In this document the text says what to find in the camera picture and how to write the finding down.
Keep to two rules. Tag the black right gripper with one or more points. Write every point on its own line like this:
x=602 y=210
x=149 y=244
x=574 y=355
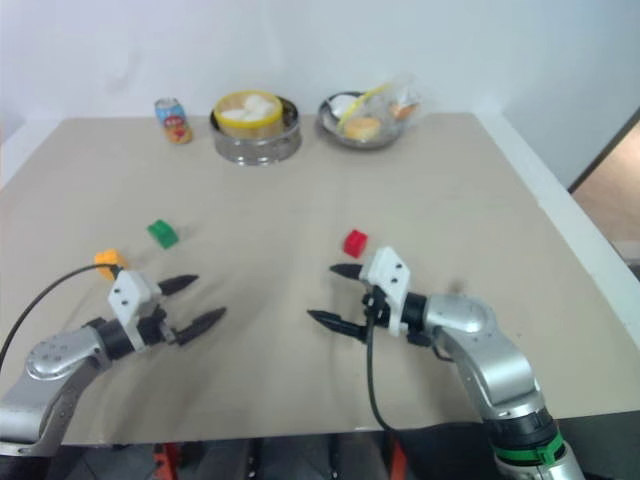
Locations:
x=377 y=306

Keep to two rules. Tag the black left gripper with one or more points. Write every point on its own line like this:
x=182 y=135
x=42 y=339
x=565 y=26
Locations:
x=154 y=326

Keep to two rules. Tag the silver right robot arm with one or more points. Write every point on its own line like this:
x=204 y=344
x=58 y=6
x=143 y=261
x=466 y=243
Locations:
x=500 y=360

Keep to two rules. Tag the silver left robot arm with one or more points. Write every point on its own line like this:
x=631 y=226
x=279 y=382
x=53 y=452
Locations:
x=55 y=356

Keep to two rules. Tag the red block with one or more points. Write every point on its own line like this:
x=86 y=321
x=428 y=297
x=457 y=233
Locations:
x=354 y=243

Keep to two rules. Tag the green block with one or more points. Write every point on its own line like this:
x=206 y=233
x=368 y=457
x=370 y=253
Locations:
x=163 y=233

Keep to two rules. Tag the yellow block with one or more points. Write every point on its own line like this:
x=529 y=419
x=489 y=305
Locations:
x=109 y=259

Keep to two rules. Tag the orange red machine part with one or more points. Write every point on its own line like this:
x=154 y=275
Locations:
x=397 y=461
x=164 y=460

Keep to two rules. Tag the steel bowl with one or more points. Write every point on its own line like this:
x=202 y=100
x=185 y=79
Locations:
x=332 y=130

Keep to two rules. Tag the round yellow cake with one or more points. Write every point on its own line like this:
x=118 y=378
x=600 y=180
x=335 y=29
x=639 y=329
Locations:
x=362 y=129

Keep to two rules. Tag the round steel steamer pot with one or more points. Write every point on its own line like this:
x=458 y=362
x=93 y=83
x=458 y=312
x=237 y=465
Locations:
x=260 y=147

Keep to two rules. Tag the printed drink can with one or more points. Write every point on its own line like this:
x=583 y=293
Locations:
x=174 y=122

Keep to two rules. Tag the yellow steamer basket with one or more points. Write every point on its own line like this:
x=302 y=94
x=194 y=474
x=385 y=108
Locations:
x=250 y=127

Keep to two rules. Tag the yellow strip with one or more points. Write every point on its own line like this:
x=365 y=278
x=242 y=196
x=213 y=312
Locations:
x=357 y=104

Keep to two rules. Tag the white steamed bun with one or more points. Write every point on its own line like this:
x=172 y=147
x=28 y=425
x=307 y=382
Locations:
x=233 y=114
x=256 y=107

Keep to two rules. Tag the clear plastic bag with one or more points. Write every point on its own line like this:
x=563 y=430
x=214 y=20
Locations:
x=407 y=92

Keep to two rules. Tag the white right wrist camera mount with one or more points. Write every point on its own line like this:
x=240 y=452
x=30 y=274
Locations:
x=391 y=280

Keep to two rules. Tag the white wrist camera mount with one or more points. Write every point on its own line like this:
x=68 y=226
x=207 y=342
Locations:
x=391 y=280
x=131 y=296

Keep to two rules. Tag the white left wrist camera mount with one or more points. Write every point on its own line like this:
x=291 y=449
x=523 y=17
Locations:
x=131 y=296

